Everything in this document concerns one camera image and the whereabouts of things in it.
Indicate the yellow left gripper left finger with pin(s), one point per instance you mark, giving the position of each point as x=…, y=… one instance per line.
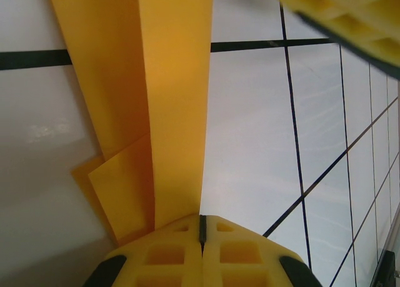
x=137, y=268

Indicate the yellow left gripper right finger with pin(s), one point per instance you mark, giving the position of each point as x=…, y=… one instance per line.
x=268, y=268

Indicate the yellow paper sheet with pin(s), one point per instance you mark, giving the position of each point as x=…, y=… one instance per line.
x=175, y=80

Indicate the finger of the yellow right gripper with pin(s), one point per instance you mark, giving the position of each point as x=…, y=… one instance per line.
x=359, y=18

